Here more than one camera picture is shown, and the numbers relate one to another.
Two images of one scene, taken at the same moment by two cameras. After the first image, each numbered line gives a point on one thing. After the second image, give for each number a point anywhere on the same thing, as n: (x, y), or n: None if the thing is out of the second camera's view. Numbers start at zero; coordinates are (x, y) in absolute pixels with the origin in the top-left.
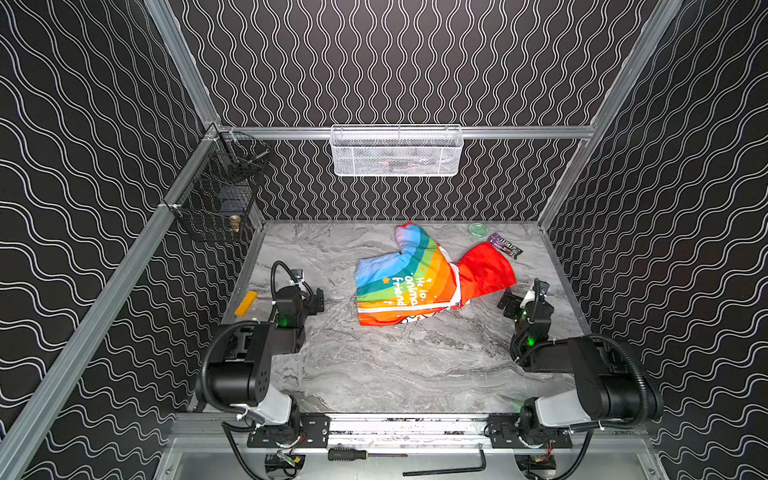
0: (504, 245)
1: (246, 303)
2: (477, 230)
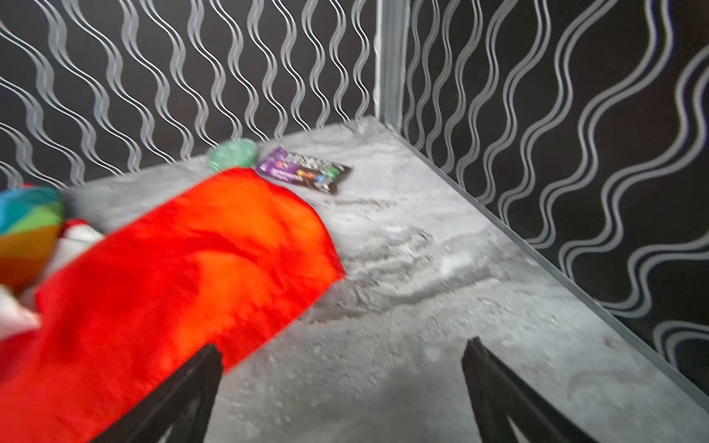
0: (297, 168)
1: None
2: (236, 152)
